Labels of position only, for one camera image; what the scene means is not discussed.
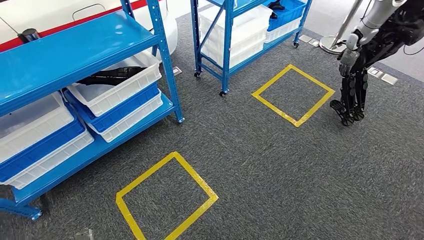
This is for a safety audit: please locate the blue metal shelf rack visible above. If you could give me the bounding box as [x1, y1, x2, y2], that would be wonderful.
[0, 0, 186, 221]
[190, 0, 314, 98]

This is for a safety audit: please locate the large white plastic crate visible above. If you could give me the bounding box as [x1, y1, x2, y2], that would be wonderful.
[198, 4, 274, 69]

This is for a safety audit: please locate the black curved plastic part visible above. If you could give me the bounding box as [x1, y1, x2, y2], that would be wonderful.
[266, 0, 286, 20]
[76, 66, 147, 87]

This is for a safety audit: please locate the red barrier belt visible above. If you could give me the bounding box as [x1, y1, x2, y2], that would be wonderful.
[0, 0, 148, 53]

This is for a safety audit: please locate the black stanchion post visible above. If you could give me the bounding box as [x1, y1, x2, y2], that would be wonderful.
[18, 28, 41, 45]

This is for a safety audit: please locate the white car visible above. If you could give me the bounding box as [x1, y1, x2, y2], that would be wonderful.
[0, 0, 180, 64]

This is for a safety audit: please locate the yellow floor tape square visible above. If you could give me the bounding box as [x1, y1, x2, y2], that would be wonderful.
[250, 63, 336, 129]
[115, 151, 220, 240]

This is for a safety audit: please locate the black humanoid robot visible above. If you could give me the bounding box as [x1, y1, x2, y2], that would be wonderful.
[329, 0, 424, 128]

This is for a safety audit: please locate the silver pole stand round base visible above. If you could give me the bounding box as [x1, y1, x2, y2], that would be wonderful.
[319, 0, 365, 55]

